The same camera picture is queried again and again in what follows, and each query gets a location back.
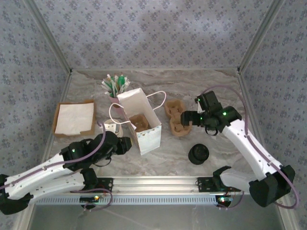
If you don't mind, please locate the paper coffee cup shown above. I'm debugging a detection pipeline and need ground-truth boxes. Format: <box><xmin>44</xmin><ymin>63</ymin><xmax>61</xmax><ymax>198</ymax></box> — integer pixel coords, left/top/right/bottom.
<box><xmin>205</xmin><ymin>126</ymin><xmax>218</xmax><ymax>137</ymax></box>

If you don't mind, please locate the cardboard cup carrier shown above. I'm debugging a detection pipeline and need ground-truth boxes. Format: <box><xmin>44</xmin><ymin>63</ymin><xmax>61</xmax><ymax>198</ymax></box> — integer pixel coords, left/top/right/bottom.
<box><xmin>129</xmin><ymin>114</ymin><xmax>148</xmax><ymax>132</ymax></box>

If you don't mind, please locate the white paper gift bag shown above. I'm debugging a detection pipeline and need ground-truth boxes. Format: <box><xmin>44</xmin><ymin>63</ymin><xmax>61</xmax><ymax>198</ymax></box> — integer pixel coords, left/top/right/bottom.
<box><xmin>109</xmin><ymin>88</ymin><xmax>167</xmax><ymax>156</ymax></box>

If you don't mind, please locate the stack of paper cups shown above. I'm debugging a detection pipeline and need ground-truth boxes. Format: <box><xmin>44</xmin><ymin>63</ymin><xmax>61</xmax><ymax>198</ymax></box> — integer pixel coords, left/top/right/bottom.
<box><xmin>103</xmin><ymin>119</ymin><xmax>124</xmax><ymax>138</ymax></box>

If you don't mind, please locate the brown cardboard napkin tray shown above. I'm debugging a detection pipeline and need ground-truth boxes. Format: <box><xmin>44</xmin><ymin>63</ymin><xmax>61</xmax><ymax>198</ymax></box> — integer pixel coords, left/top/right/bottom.
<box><xmin>52</xmin><ymin>99</ymin><xmax>97</xmax><ymax>138</ymax></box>

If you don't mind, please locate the stack of black cup lids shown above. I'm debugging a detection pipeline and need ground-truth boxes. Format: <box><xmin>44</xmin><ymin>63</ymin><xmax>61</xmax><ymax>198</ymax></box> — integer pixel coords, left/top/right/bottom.
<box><xmin>188</xmin><ymin>143</ymin><xmax>211</xmax><ymax>165</ymax></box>

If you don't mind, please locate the stack of white napkins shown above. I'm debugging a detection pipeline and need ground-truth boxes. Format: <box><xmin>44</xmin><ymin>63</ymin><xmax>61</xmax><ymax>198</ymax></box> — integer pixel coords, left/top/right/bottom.
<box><xmin>54</xmin><ymin>103</ymin><xmax>94</xmax><ymax>135</ymax></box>

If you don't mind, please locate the controller board with LED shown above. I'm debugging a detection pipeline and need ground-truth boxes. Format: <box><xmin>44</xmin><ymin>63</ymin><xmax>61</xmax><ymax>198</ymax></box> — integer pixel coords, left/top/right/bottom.
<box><xmin>217</xmin><ymin>195</ymin><xmax>233</xmax><ymax>204</ymax></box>
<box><xmin>80</xmin><ymin>195</ymin><xmax>100</xmax><ymax>203</ymax></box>

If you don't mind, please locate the steel sheet shelf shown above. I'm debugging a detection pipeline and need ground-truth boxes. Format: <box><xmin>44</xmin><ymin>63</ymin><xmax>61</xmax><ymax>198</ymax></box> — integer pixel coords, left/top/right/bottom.
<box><xmin>26</xmin><ymin>203</ymin><xmax>288</xmax><ymax>230</ymax></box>

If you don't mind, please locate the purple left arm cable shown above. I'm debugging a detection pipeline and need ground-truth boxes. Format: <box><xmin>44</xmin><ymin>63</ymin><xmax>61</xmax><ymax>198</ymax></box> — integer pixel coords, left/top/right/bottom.
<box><xmin>0</xmin><ymin>121</ymin><xmax>114</xmax><ymax>213</ymax></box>

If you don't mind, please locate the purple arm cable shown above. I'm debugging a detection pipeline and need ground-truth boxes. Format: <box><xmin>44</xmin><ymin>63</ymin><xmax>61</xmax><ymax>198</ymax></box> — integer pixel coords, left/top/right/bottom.
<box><xmin>0</xmin><ymin>121</ymin><xmax>114</xmax><ymax>213</ymax></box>
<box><xmin>202</xmin><ymin>85</ymin><xmax>300</xmax><ymax>211</ymax></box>

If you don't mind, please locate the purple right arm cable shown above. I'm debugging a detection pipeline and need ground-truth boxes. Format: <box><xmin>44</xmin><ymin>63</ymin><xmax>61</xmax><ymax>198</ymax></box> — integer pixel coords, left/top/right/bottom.
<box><xmin>202</xmin><ymin>85</ymin><xmax>300</xmax><ymax>211</ymax></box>

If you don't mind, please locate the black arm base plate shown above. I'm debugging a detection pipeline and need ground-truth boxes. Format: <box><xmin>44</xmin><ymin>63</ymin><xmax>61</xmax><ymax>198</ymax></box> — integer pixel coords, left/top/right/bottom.
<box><xmin>197</xmin><ymin>176</ymin><xmax>242</xmax><ymax>192</ymax></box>
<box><xmin>69</xmin><ymin>177</ymin><xmax>114</xmax><ymax>194</ymax></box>

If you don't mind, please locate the aluminium table side rail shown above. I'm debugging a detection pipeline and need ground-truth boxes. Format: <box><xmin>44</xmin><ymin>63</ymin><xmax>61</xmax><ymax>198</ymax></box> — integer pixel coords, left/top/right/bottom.
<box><xmin>237</xmin><ymin>69</ymin><xmax>273</xmax><ymax>166</ymax></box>
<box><xmin>44</xmin><ymin>70</ymin><xmax>74</xmax><ymax>159</ymax></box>

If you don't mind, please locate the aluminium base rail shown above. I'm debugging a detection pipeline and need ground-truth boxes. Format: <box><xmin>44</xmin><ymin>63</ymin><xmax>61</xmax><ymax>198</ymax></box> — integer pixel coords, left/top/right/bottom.
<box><xmin>25</xmin><ymin>174</ymin><xmax>287</xmax><ymax>194</ymax></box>

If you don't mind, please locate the grey slotted cable duct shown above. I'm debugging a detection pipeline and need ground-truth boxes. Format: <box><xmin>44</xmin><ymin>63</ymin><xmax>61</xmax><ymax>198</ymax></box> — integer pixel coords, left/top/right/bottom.
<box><xmin>35</xmin><ymin>195</ymin><xmax>220</xmax><ymax>206</ymax></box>

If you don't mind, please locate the aluminium frame post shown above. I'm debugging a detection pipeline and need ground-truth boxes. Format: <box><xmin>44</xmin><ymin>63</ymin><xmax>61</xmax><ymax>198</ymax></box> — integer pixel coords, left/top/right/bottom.
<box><xmin>23</xmin><ymin>0</ymin><xmax>73</xmax><ymax>74</ymax></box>
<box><xmin>236</xmin><ymin>0</ymin><xmax>286</xmax><ymax>74</ymax></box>

